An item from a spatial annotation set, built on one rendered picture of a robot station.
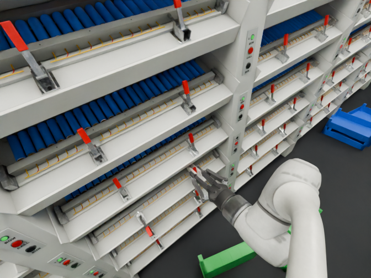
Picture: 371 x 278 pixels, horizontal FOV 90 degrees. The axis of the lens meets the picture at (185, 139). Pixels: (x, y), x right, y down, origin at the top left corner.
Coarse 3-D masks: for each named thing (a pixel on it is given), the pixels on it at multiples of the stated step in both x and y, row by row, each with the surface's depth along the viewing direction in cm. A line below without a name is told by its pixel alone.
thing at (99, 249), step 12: (216, 156) 84; (204, 168) 83; (216, 168) 84; (180, 180) 79; (204, 180) 81; (180, 192) 77; (132, 204) 72; (144, 204) 73; (156, 204) 74; (168, 204) 74; (156, 216) 72; (96, 228) 67; (120, 228) 68; (132, 228) 69; (96, 240) 63; (108, 240) 66; (120, 240) 67; (96, 252) 63; (108, 252) 65
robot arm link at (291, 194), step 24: (288, 168) 48; (312, 168) 46; (264, 192) 52; (288, 192) 44; (312, 192) 43; (288, 216) 44; (312, 216) 36; (312, 240) 32; (288, 264) 32; (312, 264) 30
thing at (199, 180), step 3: (195, 174) 72; (195, 177) 72; (198, 177) 72; (198, 180) 70; (201, 180) 70; (198, 183) 72; (201, 183) 70; (204, 183) 69; (204, 186) 69; (207, 186) 67; (210, 186) 67; (207, 189) 68; (210, 189) 66; (213, 189) 66; (213, 192) 65
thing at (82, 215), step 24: (216, 120) 71; (168, 144) 64; (192, 144) 63; (216, 144) 69; (120, 168) 58; (144, 168) 61; (168, 168) 63; (72, 192) 54; (96, 192) 54; (120, 192) 55; (144, 192) 58; (72, 216) 53; (96, 216) 53; (72, 240) 50
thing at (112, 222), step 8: (200, 160) 82; (176, 176) 77; (168, 184) 75; (176, 184) 77; (152, 192) 73; (144, 200) 71; (128, 208) 69; (120, 216) 68; (104, 224) 66; (112, 224) 66; (96, 232) 65
